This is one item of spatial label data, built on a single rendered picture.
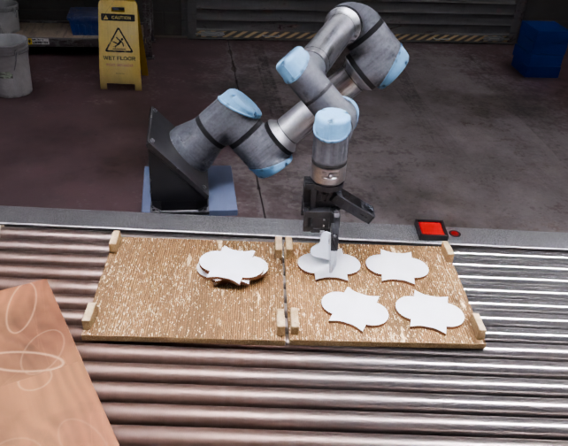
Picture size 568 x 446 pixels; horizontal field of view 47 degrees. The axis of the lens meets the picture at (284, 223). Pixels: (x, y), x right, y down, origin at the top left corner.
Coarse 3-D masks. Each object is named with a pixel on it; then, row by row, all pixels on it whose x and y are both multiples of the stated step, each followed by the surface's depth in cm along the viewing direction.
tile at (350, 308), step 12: (348, 288) 147; (324, 300) 143; (336, 300) 143; (348, 300) 143; (360, 300) 144; (372, 300) 144; (336, 312) 140; (348, 312) 140; (360, 312) 140; (372, 312) 140; (384, 312) 141; (348, 324) 137; (360, 324) 137; (372, 324) 137; (384, 324) 139
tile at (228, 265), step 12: (216, 252) 151; (228, 252) 151; (240, 252) 152; (252, 252) 152; (204, 264) 147; (216, 264) 147; (228, 264) 148; (240, 264) 148; (252, 264) 148; (216, 276) 144; (228, 276) 144; (240, 276) 144; (252, 276) 144
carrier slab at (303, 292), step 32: (352, 256) 159; (416, 256) 161; (288, 288) 147; (320, 288) 148; (352, 288) 148; (384, 288) 149; (416, 288) 150; (448, 288) 150; (288, 320) 138; (320, 320) 139
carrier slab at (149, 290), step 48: (144, 240) 159; (192, 240) 161; (96, 288) 143; (144, 288) 144; (192, 288) 145; (240, 288) 146; (96, 336) 131; (144, 336) 131; (192, 336) 132; (240, 336) 133
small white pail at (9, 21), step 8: (0, 0) 530; (8, 0) 531; (0, 8) 514; (8, 8) 515; (16, 8) 522; (0, 16) 518; (8, 16) 519; (16, 16) 524; (0, 24) 521; (8, 24) 522; (16, 24) 527; (8, 32) 525
